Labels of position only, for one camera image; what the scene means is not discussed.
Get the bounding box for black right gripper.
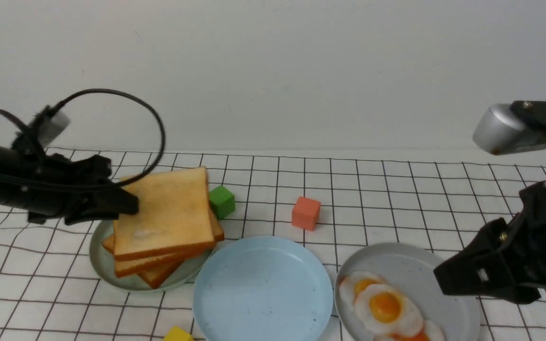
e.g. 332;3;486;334
433;181;546;305

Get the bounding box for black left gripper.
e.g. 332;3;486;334
27;154;139;226

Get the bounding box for toast slice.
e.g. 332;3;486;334
137;261;183;289
113;168;215;261
209;209;225;242
112;248;213;277

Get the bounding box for fried egg top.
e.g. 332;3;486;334
353;284;424;338

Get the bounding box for fried egg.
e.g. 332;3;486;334
373;320;446;341
338;270;388;304
353;284;424;338

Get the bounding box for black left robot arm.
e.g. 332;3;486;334
0;147;139;225

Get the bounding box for grey speckled plate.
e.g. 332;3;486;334
335;242;481;341

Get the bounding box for fried egg lower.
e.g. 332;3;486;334
373;320;446;341

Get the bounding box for pale green plate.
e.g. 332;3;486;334
89;220;214;294

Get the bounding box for white checkered tablecloth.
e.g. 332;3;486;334
0;152;546;341

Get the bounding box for green cube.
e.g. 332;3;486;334
209;185;236;220

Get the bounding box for fried egg left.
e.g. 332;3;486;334
338;270;388;304

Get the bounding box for yellow cube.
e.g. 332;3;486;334
163;326;194;341

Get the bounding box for light blue plate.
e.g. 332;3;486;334
192;236;334;341

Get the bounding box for red cube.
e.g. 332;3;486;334
291;197;321;231

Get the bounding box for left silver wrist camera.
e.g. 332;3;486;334
28;106;70;149

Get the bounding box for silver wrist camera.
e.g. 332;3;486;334
28;106;70;149
472;104;546;156

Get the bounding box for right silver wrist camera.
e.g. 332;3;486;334
472;104;546;156

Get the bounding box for black cable loop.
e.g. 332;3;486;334
0;89;166;190

